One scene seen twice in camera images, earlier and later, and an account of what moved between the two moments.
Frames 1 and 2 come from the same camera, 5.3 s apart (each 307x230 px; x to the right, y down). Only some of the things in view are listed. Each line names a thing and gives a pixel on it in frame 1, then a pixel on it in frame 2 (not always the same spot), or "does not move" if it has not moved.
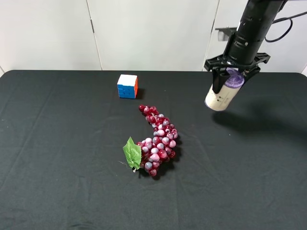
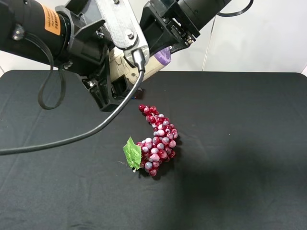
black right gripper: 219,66 -> 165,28
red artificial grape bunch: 149,153 does not move
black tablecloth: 63,166 does not move
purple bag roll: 228,92 -> 119,66
